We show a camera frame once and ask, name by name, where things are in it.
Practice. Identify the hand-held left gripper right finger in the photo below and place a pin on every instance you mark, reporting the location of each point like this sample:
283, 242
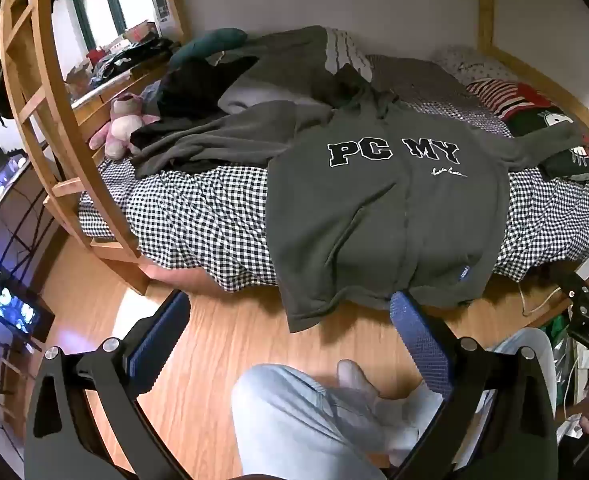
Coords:
420, 340

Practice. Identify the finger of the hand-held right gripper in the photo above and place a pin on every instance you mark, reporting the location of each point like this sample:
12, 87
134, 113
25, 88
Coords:
576, 284

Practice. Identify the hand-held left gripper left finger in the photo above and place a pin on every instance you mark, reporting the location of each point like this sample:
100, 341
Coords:
158, 332

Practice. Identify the green plastic bag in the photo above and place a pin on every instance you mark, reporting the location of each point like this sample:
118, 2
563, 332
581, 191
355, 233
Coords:
556, 340

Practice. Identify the person's foot in white sock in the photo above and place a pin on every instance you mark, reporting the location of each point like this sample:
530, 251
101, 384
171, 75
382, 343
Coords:
394, 410

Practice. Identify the dark green printed cushion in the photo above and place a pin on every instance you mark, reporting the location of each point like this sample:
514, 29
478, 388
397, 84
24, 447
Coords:
574, 160

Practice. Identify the black white checkered bed sheet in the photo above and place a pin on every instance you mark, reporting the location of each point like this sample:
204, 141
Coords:
199, 210

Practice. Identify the red striped plush cushion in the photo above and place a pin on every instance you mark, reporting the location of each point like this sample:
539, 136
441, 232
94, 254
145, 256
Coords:
509, 97

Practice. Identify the pink plush toy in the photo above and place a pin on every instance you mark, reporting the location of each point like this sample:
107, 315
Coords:
122, 127

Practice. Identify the white dotted pillow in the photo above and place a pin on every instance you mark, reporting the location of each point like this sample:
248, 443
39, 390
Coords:
469, 62

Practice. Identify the dark checkered duvet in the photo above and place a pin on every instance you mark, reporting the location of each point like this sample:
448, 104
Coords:
434, 85

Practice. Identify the black garment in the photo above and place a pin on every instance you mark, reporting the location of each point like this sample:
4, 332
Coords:
194, 87

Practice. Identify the grey pillow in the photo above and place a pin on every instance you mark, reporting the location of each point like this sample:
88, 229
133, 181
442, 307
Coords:
254, 97

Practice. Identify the cluttered wooden desk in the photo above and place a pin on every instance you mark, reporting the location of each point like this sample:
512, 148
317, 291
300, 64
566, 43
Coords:
114, 67

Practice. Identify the teal cushion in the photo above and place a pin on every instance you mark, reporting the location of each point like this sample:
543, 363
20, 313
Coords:
204, 45

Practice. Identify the white striped pillow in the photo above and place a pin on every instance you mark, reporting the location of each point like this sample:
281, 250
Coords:
347, 52

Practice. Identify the black backpack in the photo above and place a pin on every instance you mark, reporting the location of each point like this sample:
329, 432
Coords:
2, 80

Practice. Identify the dark grey garment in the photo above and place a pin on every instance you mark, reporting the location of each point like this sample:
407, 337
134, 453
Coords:
289, 60

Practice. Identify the white air conditioner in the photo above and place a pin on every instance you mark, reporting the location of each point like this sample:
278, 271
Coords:
159, 2

